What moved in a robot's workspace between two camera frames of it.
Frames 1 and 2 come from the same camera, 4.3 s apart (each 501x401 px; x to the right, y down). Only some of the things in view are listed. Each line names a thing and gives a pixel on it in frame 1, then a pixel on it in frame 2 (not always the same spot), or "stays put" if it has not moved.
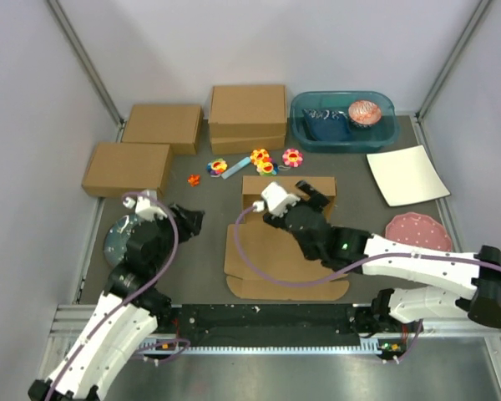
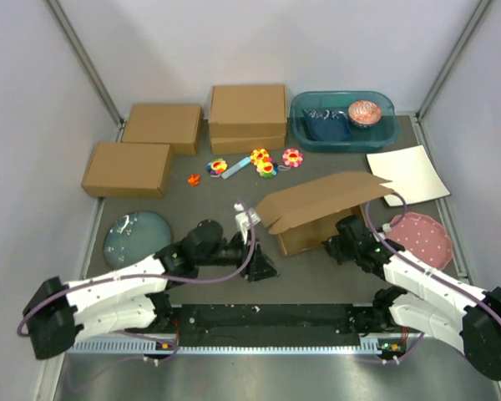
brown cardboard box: (263, 261) → (306, 219)
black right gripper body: (317, 202) → (341, 251)
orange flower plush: (258, 154) stays put
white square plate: (406, 175) stays put
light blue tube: (245, 161) stays put
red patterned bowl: (364, 114) stays put
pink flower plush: (292, 158) stays put
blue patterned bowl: (327, 125) stays put
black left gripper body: (186, 227) → (239, 250)
